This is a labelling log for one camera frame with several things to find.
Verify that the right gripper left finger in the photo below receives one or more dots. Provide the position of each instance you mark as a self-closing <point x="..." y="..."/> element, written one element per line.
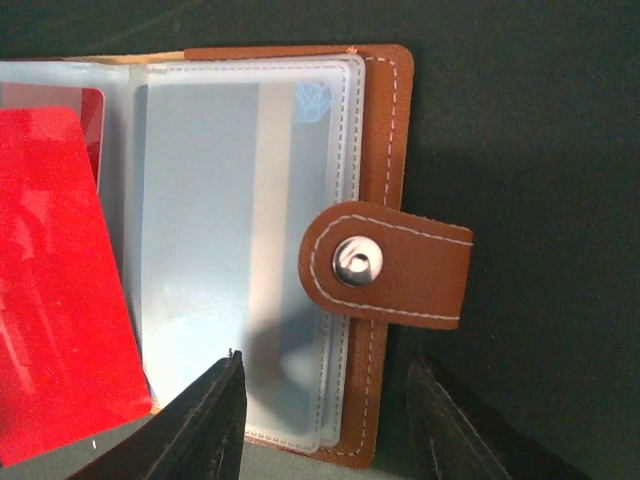
<point x="199" y="435"/>

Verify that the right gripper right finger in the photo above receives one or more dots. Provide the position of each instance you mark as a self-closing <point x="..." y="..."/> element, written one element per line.
<point x="454" y="435"/>

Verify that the red credit card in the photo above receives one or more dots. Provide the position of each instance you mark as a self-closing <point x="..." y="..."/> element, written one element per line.
<point x="70" y="367"/>
<point x="87" y="102"/>

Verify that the brown leather card holder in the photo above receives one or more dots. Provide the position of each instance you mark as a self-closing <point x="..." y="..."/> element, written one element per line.
<point x="252" y="198"/>

